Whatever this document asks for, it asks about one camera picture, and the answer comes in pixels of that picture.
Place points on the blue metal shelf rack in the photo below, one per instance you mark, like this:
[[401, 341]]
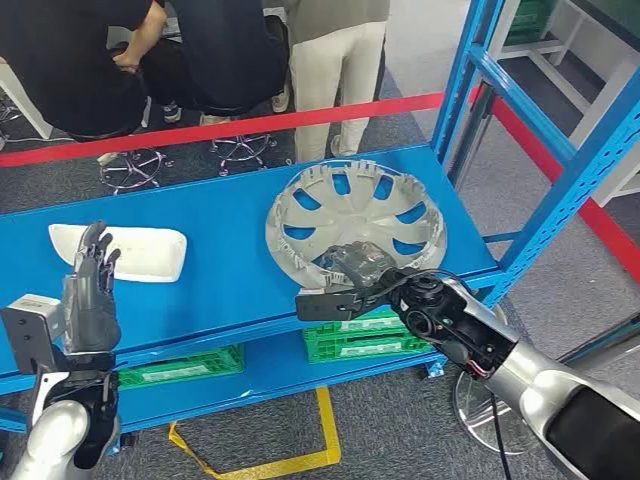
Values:
[[225, 265]]

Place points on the chrome swivel chair base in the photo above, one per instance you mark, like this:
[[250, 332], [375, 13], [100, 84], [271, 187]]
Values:
[[242, 149], [130, 169]]

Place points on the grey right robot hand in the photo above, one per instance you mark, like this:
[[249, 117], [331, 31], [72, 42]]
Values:
[[365, 262]]

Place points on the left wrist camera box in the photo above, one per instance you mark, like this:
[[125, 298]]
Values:
[[30, 324]]

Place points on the white table panel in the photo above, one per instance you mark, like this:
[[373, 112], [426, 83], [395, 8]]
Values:
[[25, 102]]

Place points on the person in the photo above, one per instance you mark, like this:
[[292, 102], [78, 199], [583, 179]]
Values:
[[324, 73], [75, 66], [225, 53]]

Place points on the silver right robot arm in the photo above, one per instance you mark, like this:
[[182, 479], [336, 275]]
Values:
[[540, 384]]

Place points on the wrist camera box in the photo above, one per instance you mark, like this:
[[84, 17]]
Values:
[[30, 324], [324, 305]]

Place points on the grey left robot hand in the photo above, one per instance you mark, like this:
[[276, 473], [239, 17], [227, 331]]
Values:
[[90, 311]]

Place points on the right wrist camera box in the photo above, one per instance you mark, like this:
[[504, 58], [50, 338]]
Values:
[[324, 305]]

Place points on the white frame table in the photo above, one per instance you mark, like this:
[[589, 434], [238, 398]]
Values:
[[535, 48]]

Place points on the white plastic trim part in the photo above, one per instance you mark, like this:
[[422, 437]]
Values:
[[150, 255]]

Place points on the red barrier belt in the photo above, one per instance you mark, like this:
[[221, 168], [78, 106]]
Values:
[[250, 126], [600, 225]]

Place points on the green-topped white table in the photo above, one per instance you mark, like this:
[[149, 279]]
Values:
[[598, 106]]

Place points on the silver plastic wheel hubcap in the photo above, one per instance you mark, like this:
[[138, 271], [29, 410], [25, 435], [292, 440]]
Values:
[[350, 218]]

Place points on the chrome stanchion post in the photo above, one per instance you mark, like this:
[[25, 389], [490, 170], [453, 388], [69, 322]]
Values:
[[480, 411]]

